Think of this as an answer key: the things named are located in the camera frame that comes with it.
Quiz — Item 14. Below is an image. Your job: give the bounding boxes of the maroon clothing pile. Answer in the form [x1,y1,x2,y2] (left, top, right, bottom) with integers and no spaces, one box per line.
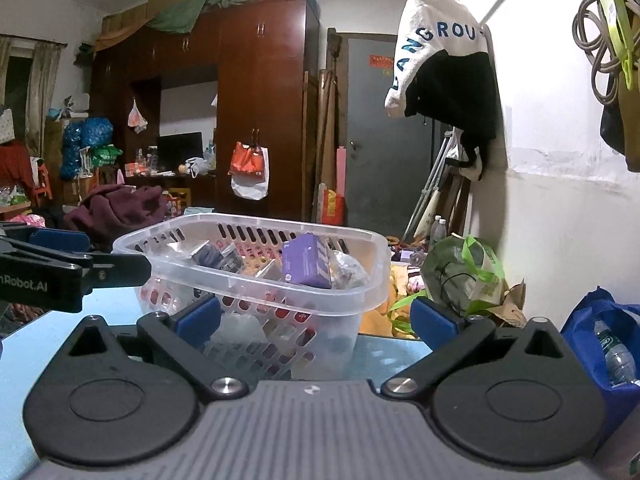
[64,184,167,247]

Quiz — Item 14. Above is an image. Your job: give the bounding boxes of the green white plastic bag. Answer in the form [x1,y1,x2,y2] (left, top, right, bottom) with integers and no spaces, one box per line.
[418,235,507,326]

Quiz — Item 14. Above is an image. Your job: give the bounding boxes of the yellow orange blanket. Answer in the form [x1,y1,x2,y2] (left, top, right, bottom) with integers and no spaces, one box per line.
[359,262,424,340]

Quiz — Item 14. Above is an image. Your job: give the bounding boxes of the aluminium crutches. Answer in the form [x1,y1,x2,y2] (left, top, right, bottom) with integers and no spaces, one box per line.
[400,128,461,243]

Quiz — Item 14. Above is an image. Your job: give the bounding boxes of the clear plastic laundry basket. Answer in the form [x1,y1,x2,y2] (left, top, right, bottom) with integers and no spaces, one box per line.
[113,212,390,380]

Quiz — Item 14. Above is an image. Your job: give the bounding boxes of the white round wrapped item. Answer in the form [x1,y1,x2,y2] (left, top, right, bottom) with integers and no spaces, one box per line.
[329,250,370,289]

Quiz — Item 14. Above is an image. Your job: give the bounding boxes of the purple small box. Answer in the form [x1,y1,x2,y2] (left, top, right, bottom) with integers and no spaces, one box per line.
[282,233,332,289]

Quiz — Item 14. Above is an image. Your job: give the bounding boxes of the blue shopping bag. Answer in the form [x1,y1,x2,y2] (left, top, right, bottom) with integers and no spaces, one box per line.
[561,288,639,440]

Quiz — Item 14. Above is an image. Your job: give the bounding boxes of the clear plastic water bottle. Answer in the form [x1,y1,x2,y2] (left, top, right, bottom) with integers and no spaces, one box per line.
[594,320,638,387]

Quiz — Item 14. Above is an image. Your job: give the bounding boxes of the orange white hanging bag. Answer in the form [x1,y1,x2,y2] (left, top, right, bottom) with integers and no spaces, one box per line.
[228,129,270,202]

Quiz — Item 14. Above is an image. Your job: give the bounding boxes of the grey door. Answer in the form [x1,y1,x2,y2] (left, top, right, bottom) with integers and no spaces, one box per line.
[340,34,445,238]

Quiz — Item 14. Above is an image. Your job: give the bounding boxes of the dark red wooden wardrobe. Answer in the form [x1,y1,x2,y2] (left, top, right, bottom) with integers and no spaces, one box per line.
[90,0,320,220]

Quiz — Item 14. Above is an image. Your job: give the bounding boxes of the black hanging garment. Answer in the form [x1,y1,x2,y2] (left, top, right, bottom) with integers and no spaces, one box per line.
[405,51,498,169]

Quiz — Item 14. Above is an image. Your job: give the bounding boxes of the olive hanging bag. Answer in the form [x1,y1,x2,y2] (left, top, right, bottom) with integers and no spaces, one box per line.
[600,73,640,174]

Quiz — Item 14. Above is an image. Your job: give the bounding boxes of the white blue lettered garment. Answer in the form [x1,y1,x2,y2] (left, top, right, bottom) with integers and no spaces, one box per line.
[385,0,488,118]

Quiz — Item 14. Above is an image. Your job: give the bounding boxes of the coiled grey cable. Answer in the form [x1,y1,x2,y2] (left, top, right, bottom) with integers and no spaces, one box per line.
[572,0,640,106]

